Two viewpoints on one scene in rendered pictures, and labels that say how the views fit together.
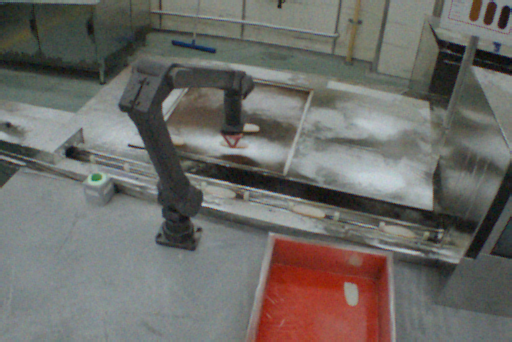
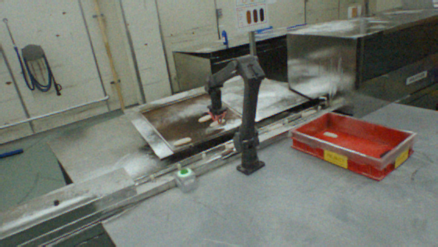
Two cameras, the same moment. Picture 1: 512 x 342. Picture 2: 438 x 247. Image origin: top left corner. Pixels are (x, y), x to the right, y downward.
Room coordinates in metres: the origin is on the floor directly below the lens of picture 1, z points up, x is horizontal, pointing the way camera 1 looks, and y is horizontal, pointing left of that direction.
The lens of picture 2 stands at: (-0.07, 1.15, 1.62)
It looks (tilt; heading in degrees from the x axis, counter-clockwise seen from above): 23 degrees down; 318
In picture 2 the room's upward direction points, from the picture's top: 8 degrees counter-clockwise
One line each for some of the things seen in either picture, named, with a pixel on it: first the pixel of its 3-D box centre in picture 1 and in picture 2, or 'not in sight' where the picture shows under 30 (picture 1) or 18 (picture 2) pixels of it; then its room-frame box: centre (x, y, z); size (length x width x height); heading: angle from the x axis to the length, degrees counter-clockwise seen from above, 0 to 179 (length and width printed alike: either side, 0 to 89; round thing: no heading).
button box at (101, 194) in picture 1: (100, 192); (186, 183); (0.94, 0.51, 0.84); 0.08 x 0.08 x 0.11; 78
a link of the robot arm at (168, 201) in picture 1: (178, 201); (245, 144); (0.83, 0.22, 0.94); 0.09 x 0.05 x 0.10; 160
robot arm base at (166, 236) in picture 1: (178, 226); (249, 159); (0.81, 0.22, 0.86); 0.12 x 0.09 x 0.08; 84
